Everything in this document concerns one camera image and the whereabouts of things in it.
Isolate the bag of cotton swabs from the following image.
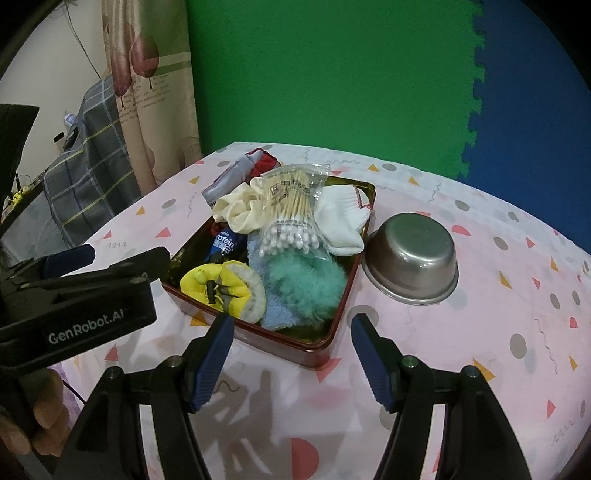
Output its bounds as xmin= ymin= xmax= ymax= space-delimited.
xmin=252 ymin=162 xmax=331 ymax=259

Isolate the grey bed sheet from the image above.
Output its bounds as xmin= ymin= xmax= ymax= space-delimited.
xmin=0 ymin=182 xmax=63 ymax=273

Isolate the cream scrunchie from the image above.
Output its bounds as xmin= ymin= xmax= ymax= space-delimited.
xmin=212 ymin=178 xmax=273 ymax=234

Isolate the grey plaid blanket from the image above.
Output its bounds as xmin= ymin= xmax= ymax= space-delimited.
xmin=44 ymin=76 xmax=141 ymax=250

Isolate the teal fluffy scrunchie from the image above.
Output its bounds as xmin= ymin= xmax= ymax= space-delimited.
xmin=263 ymin=253 xmax=349 ymax=326

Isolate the stainless steel bowl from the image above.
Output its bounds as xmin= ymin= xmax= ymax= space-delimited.
xmin=361 ymin=212 xmax=460 ymax=305

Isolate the pink patterned tablecloth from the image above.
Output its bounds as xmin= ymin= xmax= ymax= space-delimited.
xmin=46 ymin=141 xmax=591 ymax=480

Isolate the blue foam mat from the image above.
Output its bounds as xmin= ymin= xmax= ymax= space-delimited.
xmin=457 ymin=0 xmax=591 ymax=259

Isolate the white sock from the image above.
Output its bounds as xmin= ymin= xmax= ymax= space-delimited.
xmin=314 ymin=185 xmax=372 ymax=257

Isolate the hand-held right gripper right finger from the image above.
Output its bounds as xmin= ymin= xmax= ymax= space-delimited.
xmin=351 ymin=313 xmax=525 ymax=480

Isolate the green foam mat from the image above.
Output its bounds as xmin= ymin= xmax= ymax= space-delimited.
xmin=185 ymin=0 xmax=483 ymax=181

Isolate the blue snack packet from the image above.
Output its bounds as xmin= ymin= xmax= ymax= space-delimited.
xmin=210 ymin=226 xmax=247 ymax=266

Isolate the black panel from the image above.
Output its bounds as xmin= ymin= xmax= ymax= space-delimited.
xmin=0 ymin=104 xmax=41 ymax=185

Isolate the beige printed curtain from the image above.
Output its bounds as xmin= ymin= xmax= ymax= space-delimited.
xmin=102 ymin=0 xmax=202 ymax=197

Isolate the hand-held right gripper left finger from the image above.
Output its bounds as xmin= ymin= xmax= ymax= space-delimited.
xmin=54 ymin=314 xmax=235 ymax=480

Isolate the grey and red bib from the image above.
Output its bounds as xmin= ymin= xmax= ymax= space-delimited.
xmin=202 ymin=148 xmax=282 ymax=208

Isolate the light blue fluffy cloth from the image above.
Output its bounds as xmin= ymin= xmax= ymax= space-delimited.
xmin=247 ymin=231 xmax=324 ymax=332

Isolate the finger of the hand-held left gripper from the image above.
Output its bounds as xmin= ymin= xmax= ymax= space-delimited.
xmin=51 ymin=246 xmax=171 ymax=296
xmin=9 ymin=244 xmax=96 ymax=282

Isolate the person's left hand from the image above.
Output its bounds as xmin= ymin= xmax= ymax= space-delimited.
xmin=0 ymin=369 xmax=64 ymax=457

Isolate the gold metal tin tray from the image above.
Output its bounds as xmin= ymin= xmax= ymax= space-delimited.
xmin=161 ymin=174 xmax=377 ymax=368

